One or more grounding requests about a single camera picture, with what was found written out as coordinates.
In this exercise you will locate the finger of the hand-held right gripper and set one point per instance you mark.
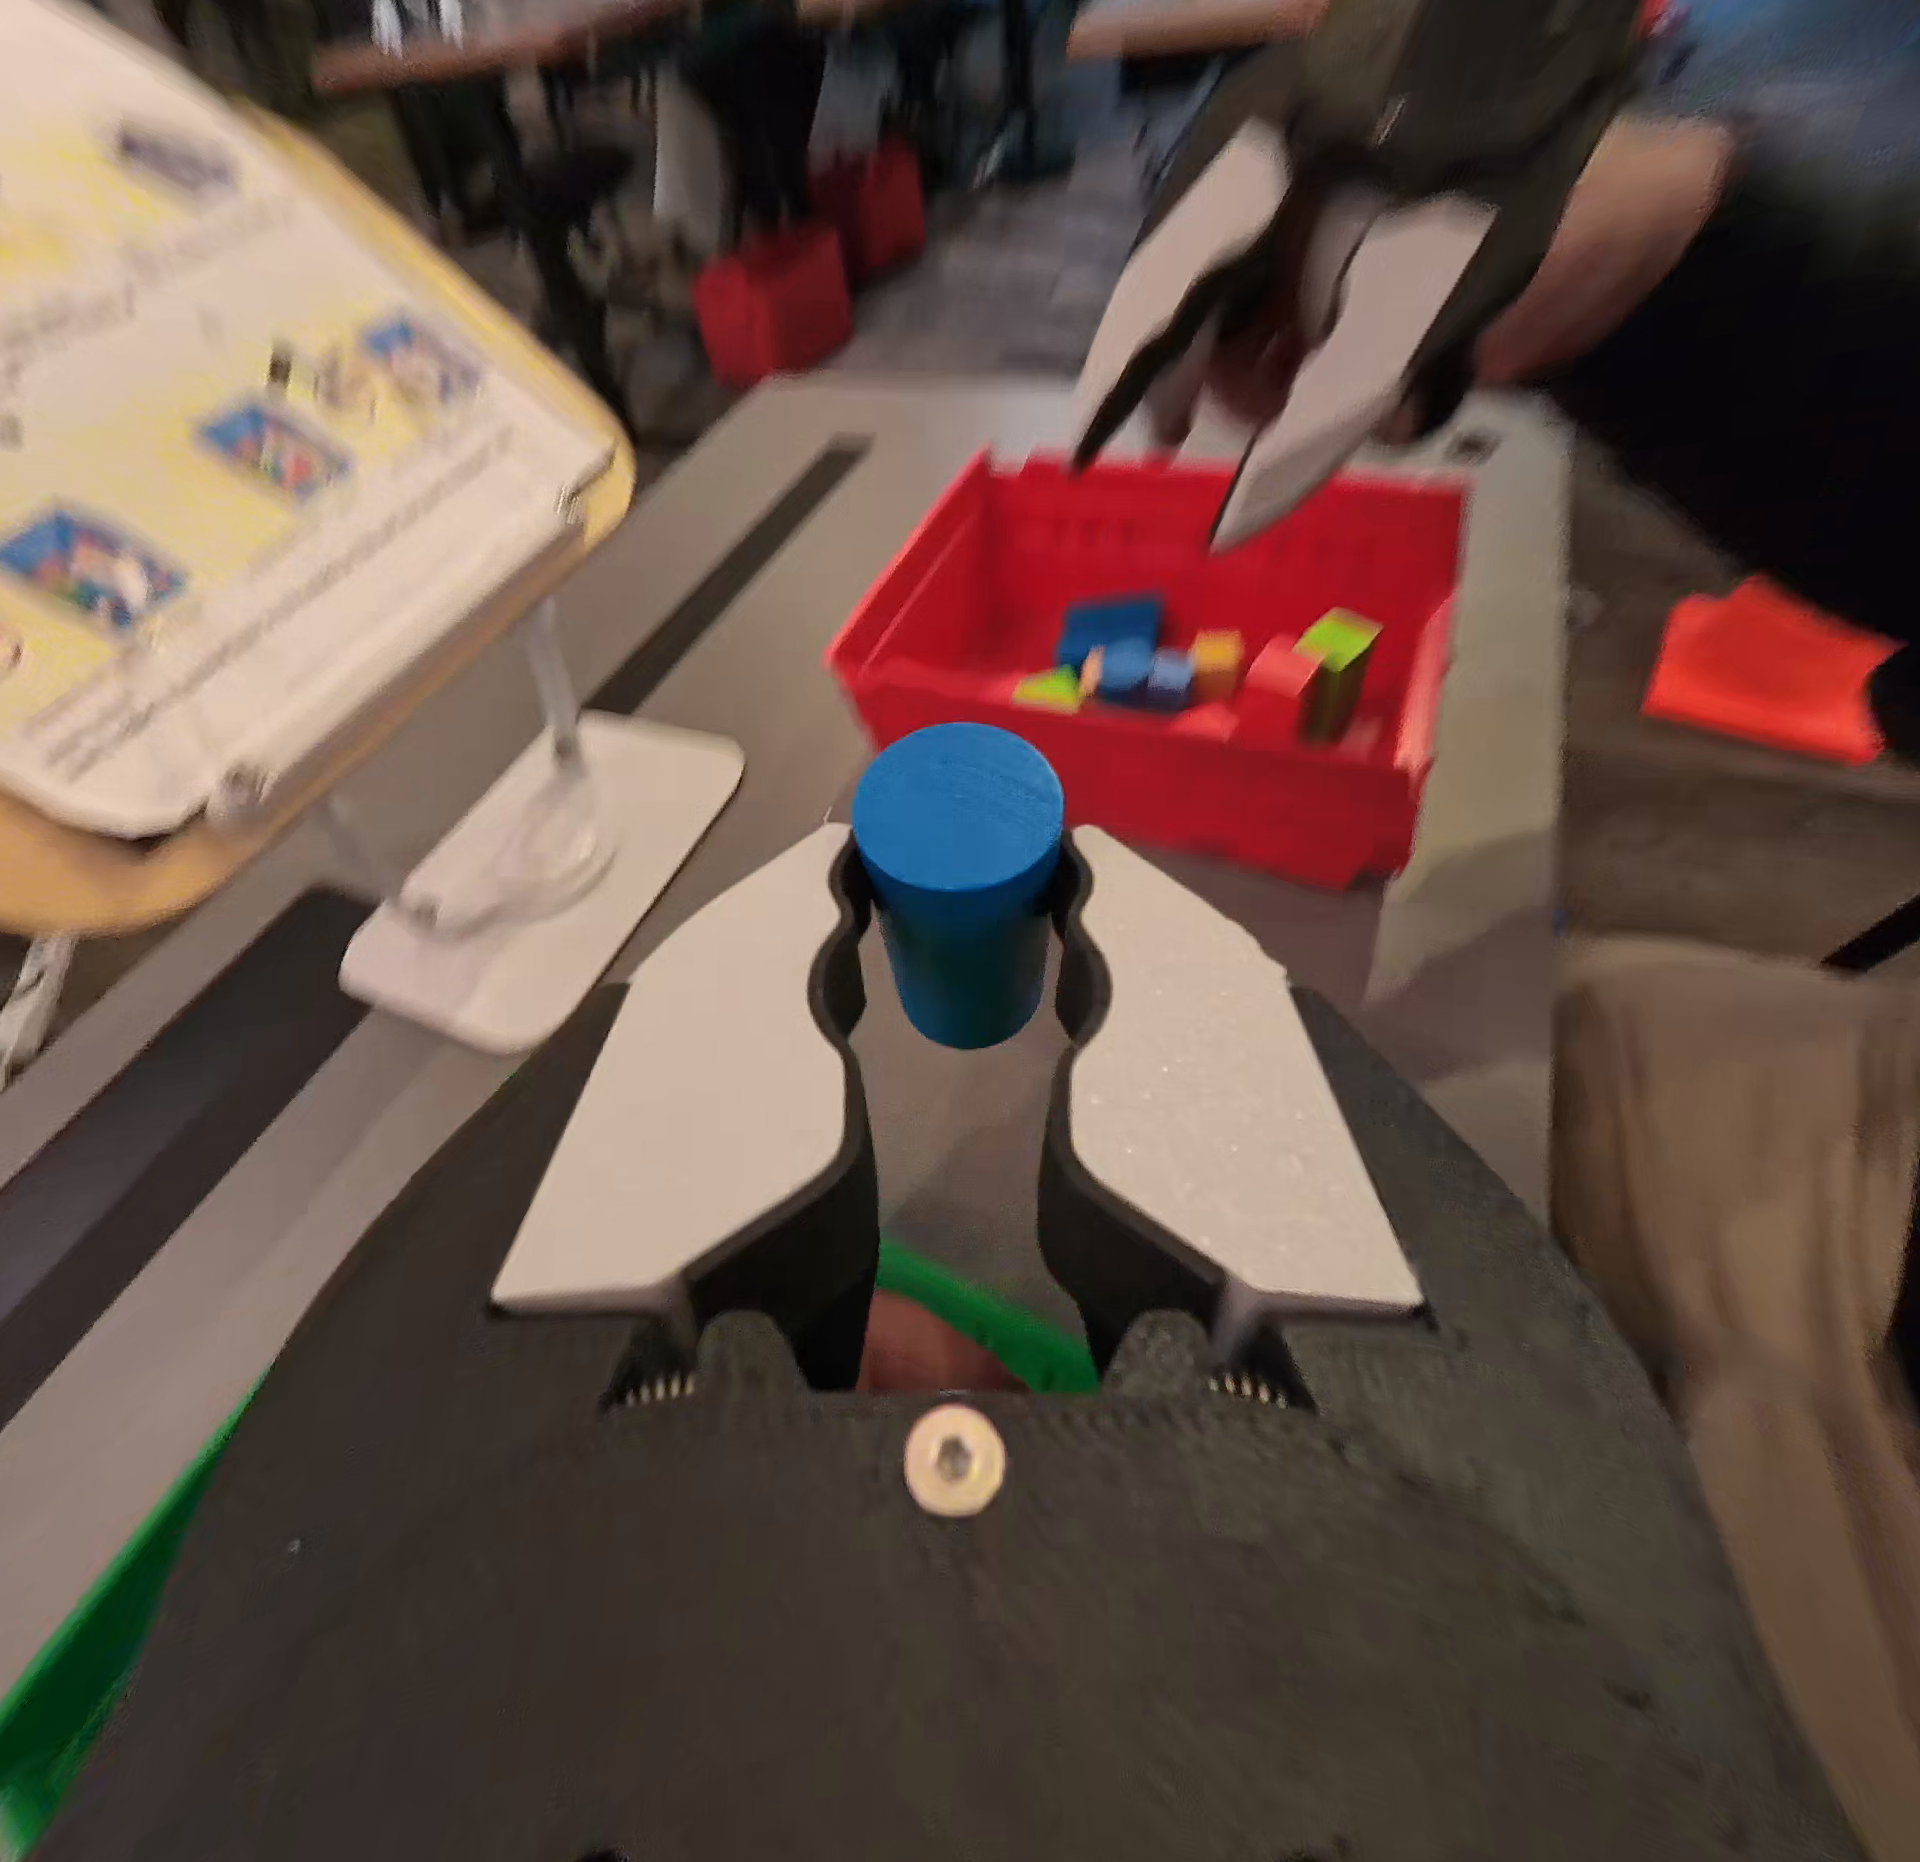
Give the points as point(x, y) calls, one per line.
point(1187, 256)
point(1382, 333)

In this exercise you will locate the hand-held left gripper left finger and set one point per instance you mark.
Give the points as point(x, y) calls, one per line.
point(707, 1113)

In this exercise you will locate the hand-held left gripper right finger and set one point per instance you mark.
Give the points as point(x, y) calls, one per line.
point(1231, 1127)

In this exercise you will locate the blue wooden cylinder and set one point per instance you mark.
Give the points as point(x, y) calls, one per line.
point(957, 871)

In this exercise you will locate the red plastic bin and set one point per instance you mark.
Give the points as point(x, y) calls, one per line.
point(960, 617)

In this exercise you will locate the person's right forearm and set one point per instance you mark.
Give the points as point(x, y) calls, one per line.
point(1621, 251)

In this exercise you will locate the orange flat object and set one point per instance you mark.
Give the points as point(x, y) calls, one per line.
point(1763, 678)

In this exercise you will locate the white sign stand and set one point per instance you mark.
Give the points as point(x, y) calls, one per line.
point(600, 844)

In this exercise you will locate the red box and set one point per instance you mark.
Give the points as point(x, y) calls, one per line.
point(879, 204)
point(772, 301)

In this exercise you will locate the orange wooden block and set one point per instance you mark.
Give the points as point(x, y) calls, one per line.
point(1218, 667)

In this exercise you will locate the red wooden block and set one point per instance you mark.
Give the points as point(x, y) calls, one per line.
point(1279, 689)

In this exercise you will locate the blue wooden block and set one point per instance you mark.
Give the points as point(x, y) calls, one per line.
point(1111, 629)

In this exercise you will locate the small blue wooden cube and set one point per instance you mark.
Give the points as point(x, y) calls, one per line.
point(1169, 680)

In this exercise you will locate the green triangular wooden block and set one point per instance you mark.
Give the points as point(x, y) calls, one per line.
point(1052, 692)

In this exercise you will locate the person's beige trouser leg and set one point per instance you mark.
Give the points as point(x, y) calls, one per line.
point(1740, 1291)

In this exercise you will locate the printed sign board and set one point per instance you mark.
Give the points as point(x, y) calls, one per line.
point(227, 437)

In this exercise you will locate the green plastic bin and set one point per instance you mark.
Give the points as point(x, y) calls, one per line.
point(92, 1668)

